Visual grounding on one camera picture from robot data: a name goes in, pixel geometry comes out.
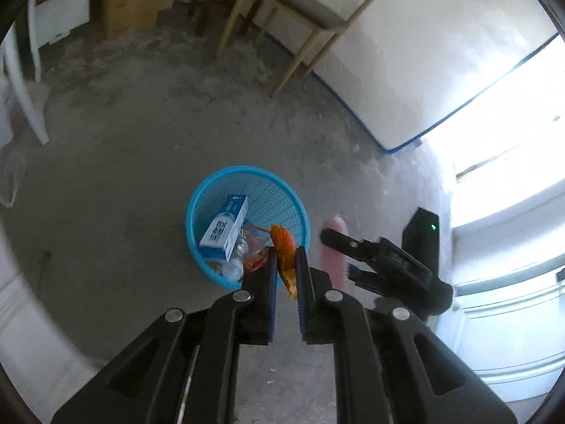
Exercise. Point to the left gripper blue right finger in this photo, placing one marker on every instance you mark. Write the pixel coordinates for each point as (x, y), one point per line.
(312, 285)

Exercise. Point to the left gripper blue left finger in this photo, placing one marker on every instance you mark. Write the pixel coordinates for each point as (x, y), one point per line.
(257, 318)

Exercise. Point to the pink sponge cloth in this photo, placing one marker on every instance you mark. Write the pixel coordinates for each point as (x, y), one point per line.
(333, 262)

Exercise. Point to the orange wrapper scrap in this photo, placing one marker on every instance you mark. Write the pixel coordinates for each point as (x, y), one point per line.
(285, 247)

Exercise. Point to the blue toothpaste box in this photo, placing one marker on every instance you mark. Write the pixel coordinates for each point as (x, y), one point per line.
(217, 243)

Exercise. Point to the clear red snack bag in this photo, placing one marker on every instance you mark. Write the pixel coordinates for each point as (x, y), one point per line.
(258, 241)

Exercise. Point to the white mattress blue edge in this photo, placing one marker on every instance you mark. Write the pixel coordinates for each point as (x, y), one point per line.
(404, 65)

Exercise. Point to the wooden chair right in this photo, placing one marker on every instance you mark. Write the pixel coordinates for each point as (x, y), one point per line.
(319, 18)

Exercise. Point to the cardboard box on floor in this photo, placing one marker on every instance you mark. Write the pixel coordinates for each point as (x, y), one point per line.
(124, 16)

